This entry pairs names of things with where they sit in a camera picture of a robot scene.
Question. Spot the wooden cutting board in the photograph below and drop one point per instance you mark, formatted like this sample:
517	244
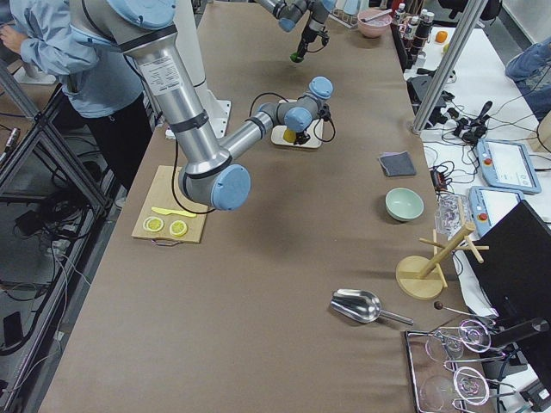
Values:
164	193

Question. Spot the teach pendant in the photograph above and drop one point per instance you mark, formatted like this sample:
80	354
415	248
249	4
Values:
506	164
489	205

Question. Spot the right lemon slice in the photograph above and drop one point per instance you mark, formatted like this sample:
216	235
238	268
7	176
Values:
178	228

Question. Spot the upper teach pendant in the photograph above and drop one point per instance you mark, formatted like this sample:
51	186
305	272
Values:
506	164

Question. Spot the clear plastic container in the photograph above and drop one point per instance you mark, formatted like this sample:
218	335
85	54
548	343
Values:
450	209

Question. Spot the yellow plastic knife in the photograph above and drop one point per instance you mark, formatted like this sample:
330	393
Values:
167	212

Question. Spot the lower teach pendant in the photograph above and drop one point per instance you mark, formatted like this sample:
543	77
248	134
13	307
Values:
489	205

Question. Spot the glass tray with rack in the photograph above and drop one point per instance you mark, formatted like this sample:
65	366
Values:
445	366

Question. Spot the orange fruit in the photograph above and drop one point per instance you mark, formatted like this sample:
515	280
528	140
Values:
441	37

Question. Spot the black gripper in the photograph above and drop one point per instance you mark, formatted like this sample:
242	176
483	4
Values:
300	133
307	35

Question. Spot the grey folded cloth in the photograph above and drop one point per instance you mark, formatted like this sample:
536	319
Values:
397	164

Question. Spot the metal scoop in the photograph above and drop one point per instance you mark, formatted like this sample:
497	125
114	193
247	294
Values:
363	306

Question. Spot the left lemon slice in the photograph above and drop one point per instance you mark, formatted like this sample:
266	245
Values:
153	224

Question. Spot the yellow lemon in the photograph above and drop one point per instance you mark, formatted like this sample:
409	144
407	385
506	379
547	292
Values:
289	136

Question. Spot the aluminium frame post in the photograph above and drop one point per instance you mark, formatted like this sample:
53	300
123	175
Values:
465	26

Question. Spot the person in blue shirt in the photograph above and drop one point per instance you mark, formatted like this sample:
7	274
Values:
100	85

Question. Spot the wooden mug tree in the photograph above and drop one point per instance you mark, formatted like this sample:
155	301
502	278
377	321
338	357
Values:
423	278

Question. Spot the lemon slice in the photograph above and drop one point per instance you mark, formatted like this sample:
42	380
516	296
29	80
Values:
178	228
153	224

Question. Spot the green bowl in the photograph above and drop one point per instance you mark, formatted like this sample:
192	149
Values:
403	204

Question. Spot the white rabbit tray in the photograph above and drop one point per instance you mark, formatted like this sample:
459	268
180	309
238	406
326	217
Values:
298	130

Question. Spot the pink bowl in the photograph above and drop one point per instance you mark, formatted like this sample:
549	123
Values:
372	23

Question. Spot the black monitor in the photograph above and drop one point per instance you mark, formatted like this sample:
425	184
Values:
515	273

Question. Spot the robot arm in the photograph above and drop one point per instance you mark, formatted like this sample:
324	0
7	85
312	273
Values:
161	38
289	13

